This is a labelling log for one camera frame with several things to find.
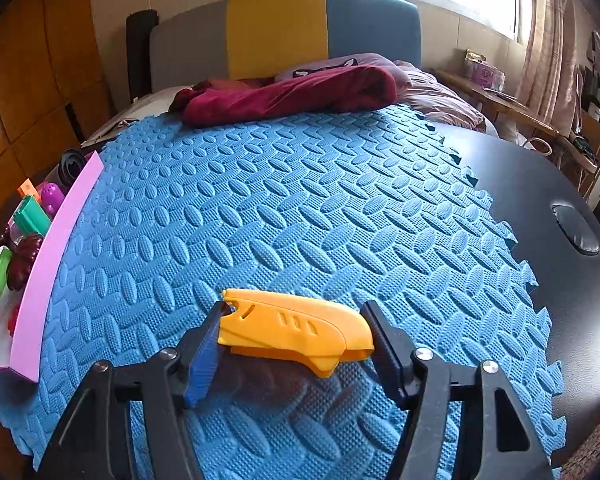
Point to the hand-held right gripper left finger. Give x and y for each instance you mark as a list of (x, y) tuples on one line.
[(205, 360)]

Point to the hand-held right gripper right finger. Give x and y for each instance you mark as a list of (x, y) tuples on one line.
[(386, 350)]

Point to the orange shell toy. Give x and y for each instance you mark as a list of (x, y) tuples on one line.
[(290, 325)]

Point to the pink cardboard box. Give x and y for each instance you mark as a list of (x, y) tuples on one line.
[(45, 280)]

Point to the dark red toy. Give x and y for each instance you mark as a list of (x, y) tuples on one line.
[(25, 260)]

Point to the magenta dotted toy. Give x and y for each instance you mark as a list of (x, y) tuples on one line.
[(51, 197)]

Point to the dark green toy piece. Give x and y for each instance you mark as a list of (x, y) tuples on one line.
[(32, 215)]

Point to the blue foam mat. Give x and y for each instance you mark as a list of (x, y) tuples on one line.
[(280, 195)]

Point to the black round cushion plug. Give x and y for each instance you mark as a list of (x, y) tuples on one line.
[(577, 230)]

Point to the pink blanket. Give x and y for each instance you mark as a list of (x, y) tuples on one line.
[(440, 100)]

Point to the white bag with papers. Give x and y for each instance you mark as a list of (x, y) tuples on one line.
[(145, 105)]

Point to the dark red cloth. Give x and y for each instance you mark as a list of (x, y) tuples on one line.
[(280, 97)]

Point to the wooden desk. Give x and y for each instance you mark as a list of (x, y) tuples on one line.
[(510, 105)]

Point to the folding chair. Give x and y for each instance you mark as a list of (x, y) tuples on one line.
[(597, 155)]

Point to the purple cat print pillow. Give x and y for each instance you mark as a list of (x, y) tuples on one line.
[(330, 65)]

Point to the purple box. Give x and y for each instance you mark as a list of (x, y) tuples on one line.
[(485, 70)]

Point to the black rolled mat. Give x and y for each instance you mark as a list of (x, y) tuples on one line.
[(141, 50)]

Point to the grey yellow blue headboard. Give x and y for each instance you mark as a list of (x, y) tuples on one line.
[(280, 35)]

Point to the wooden wardrobe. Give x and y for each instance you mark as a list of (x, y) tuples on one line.
[(35, 60)]

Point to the pink patterned curtain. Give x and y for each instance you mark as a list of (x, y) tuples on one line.
[(550, 35)]

